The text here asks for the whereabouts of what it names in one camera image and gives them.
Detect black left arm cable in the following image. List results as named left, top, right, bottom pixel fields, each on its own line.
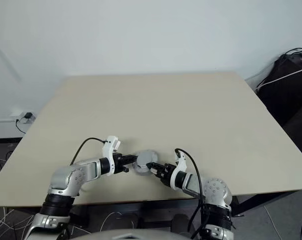
left=69, top=137, right=107, bottom=166

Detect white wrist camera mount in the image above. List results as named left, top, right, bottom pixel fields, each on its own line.
left=169, top=149, right=188, bottom=191
left=101, top=135, right=122, bottom=176

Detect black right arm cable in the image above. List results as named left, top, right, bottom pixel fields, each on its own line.
left=174, top=148, right=209, bottom=240

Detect black cords on bag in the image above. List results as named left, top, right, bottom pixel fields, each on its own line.
left=283, top=47, right=302, bottom=55

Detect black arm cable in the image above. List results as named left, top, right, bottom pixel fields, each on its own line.
left=174, top=148, right=209, bottom=240
left=69, top=137, right=107, bottom=166

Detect white wall power strip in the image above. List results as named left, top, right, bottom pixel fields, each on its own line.
left=10, top=111, right=37, bottom=125

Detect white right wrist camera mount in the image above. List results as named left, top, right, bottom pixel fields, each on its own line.
left=169, top=149, right=188, bottom=191

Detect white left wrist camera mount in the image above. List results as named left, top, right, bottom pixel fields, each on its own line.
left=101, top=135, right=122, bottom=176

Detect black bag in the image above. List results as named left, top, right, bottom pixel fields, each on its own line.
left=255, top=51, right=302, bottom=126

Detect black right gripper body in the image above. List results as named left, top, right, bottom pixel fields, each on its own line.
left=156, top=163, right=177, bottom=187

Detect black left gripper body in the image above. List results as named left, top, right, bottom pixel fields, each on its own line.
left=113, top=152, right=125, bottom=175

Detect grey round motor lid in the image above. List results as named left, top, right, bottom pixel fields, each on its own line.
left=136, top=149, right=158, bottom=171

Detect white cable on bag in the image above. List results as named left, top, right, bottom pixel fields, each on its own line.
left=256, top=65, right=302, bottom=89

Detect black adapter cord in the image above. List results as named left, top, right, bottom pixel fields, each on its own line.
left=15, top=118, right=26, bottom=135

